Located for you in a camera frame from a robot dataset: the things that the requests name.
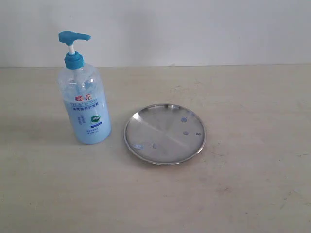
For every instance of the round stainless steel plate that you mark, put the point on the round stainless steel plate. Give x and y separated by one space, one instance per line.
165 134

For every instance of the blue pump lotion bottle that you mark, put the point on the blue pump lotion bottle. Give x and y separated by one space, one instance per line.
83 93

